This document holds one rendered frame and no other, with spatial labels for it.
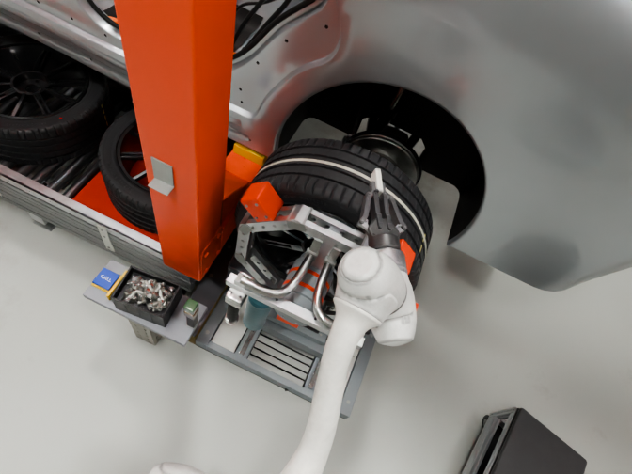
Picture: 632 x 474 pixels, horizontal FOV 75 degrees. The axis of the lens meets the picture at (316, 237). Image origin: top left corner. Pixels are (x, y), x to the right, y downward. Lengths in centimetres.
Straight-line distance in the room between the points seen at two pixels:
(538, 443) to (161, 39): 204
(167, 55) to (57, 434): 167
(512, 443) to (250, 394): 116
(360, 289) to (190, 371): 149
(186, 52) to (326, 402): 70
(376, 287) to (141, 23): 62
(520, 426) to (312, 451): 140
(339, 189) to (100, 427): 147
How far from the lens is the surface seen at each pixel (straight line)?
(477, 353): 257
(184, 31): 83
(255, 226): 126
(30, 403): 221
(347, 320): 77
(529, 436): 220
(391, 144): 160
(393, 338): 89
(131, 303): 166
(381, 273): 73
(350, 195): 116
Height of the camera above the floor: 207
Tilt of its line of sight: 57 degrees down
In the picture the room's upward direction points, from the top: 25 degrees clockwise
